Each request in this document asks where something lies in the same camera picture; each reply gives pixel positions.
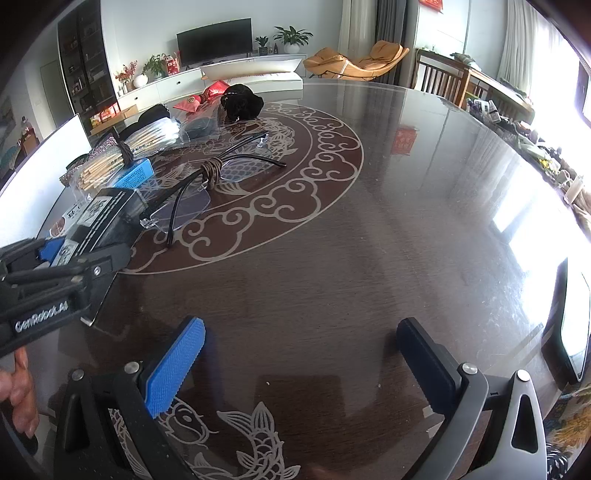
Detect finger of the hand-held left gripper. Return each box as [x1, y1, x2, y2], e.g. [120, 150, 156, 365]
[0, 242, 136, 301]
[0, 236, 68, 278]

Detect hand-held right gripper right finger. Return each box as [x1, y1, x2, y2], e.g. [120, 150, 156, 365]
[396, 316, 548, 480]

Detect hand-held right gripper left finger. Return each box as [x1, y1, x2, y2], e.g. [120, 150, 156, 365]
[53, 315, 207, 480]

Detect black patterned box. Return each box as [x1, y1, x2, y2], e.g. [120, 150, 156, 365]
[67, 188, 156, 267]

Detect white box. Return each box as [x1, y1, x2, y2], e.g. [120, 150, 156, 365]
[0, 113, 93, 241]

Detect glittery hair clip card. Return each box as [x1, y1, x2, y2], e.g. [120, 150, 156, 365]
[59, 134, 122, 186]

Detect red packet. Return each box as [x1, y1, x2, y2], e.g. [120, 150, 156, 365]
[199, 79, 232, 101]

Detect black plush pouch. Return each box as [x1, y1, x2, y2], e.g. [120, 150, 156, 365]
[219, 84, 264, 123]

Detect person's left hand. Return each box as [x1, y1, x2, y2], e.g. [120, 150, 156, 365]
[0, 347, 41, 440]

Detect printed card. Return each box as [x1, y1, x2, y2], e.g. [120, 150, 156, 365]
[48, 198, 100, 241]

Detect tied wooden stick bundle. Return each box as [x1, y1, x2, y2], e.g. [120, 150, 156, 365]
[75, 142, 136, 193]

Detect blue box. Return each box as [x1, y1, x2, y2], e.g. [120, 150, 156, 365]
[113, 158, 154, 190]

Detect bagged wooden sticks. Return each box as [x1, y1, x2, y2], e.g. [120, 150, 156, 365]
[117, 119, 184, 154]

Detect cardboard box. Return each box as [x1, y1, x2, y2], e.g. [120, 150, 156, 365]
[89, 103, 122, 128]

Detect flat screen device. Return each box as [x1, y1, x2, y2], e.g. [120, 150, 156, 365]
[542, 257, 591, 385]

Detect black fabric item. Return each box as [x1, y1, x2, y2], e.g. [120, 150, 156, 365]
[136, 105, 172, 131]

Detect white television console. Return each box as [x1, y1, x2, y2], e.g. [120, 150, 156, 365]
[115, 54, 308, 110]

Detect red flowers in white vase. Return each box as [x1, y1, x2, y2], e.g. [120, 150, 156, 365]
[114, 61, 149, 90]

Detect dark display cabinet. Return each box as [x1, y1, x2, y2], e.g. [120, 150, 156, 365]
[57, 0, 119, 117]

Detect leafy potted plant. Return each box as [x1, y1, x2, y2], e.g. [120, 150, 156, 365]
[141, 54, 170, 79]

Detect black television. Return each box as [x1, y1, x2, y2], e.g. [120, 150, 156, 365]
[177, 18, 254, 70]

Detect clutter of small items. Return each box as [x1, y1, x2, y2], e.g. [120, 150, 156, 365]
[466, 92, 591, 206]

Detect large potted plant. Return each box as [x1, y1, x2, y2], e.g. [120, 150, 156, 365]
[274, 25, 314, 55]

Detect wooden chair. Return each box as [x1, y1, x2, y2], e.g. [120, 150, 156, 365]
[412, 48, 470, 108]

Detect orange lounge chair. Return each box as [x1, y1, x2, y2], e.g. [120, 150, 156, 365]
[303, 40, 410, 82]

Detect white curtain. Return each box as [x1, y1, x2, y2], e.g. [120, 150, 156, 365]
[500, 0, 539, 90]

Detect brown cord hair tie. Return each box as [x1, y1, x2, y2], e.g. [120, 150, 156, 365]
[199, 157, 225, 188]

